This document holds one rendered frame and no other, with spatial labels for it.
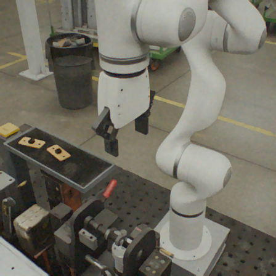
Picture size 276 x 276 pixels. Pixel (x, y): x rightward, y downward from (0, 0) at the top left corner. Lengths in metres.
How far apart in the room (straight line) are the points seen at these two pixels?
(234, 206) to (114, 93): 2.11
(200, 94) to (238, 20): 0.21
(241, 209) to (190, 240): 1.41
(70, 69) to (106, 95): 2.93
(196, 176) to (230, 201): 1.67
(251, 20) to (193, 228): 0.67
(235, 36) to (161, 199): 0.90
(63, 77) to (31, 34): 1.09
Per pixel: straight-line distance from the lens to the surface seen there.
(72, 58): 3.43
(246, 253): 1.44
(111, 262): 1.01
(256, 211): 2.61
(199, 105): 0.93
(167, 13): 0.48
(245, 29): 0.87
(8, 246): 1.06
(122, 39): 0.52
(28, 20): 4.44
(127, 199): 1.56
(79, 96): 3.65
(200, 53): 0.94
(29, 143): 1.15
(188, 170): 0.97
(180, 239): 1.20
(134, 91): 0.59
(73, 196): 1.15
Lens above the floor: 1.79
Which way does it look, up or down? 34 degrees down
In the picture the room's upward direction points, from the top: straight up
